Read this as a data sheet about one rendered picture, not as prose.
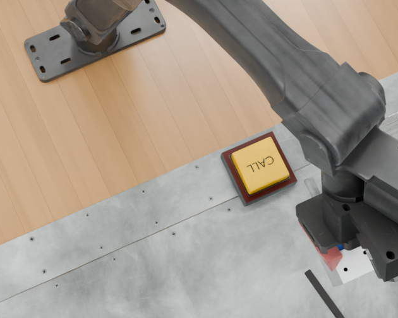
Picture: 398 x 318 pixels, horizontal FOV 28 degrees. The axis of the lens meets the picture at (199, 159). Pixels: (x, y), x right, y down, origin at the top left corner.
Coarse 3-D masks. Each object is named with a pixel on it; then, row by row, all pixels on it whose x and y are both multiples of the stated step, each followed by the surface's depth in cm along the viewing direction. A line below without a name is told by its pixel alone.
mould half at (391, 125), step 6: (396, 114) 104; (384, 120) 104; (390, 120) 104; (396, 120) 104; (384, 126) 104; (390, 126) 104; (396, 126) 104; (390, 132) 104; (396, 132) 104; (396, 138) 104
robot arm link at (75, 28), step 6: (66, 18) 104; (72, 18) 102; (60, 24) 107; (66, 24) 104; (72, 24) 102; (78, 24) 101; (66, 30) 107; (72, 30) 104; (78, 30) 102; (84, 30) 101; (78, 36) 104; (84, 36) 102; (90, 36) 103
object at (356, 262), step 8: (312, 184) 96; (312, 192) 96; (360, 248) 92; (344, 256) 92; (352, 256) 92; (360, 256) 92; (344, 264) 92; (352, 264) 92; (360, 264) 92; (368, 264) 92; (328, 272) 96; (336, 272) 92; (344, 272) 92; (352, 272) 92; (360, 272) 92; (368, 272) 92; (336, 280) 94; (344, 280) 91
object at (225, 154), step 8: (264, 136) 110; (272, 136) 110; (248, 144) 110; (224, 152) 109; (232, 152) 109; (280, 152) 110; (232, 168) 109; (288, 168) 109; (240, 184) 108; (280, 184) 109; (288, 184) 109; (264, 192) 108; (248, 200) 108
